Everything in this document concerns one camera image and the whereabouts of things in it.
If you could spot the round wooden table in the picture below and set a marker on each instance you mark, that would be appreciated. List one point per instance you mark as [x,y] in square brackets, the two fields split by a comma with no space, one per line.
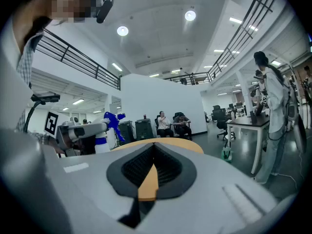
[175,144]

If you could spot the round ceiling lamp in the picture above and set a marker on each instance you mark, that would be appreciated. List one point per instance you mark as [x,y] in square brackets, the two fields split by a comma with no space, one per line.
[122,31]
[190,15]

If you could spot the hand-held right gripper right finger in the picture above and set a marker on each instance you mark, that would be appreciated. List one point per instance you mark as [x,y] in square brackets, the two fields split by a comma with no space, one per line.
[207,199]

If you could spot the black office chair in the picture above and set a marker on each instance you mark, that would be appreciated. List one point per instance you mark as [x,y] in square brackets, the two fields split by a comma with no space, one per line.
[225,128]
[218,113]

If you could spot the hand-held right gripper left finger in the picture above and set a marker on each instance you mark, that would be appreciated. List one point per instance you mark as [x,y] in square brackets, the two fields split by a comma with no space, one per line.
[92,194]

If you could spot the dark desk with white legs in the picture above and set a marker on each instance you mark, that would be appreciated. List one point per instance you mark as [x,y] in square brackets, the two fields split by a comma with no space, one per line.
[246,123]

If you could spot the black equipment case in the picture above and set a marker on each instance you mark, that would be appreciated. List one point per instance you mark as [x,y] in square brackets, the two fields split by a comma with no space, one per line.
[144,129]
[126,131]

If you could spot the black head camera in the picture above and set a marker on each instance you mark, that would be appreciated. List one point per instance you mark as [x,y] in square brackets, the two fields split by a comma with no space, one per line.
[104,8]

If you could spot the person's checked shirt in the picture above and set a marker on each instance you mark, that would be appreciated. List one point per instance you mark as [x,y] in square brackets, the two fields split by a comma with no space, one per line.
[25,62]

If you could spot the black mezzanine railing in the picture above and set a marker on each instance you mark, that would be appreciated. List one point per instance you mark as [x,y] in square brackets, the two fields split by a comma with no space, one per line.
[243,30]
[187,78]
[78,60]

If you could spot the group of ceiling strip lights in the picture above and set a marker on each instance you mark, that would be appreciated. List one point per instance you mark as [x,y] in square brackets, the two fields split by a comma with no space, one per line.
[117,66]

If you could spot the person's head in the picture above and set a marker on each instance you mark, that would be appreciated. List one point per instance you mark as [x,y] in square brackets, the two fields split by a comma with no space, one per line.
[36,6]

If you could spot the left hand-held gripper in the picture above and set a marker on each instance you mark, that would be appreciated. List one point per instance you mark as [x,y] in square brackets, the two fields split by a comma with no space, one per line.
[52,123]

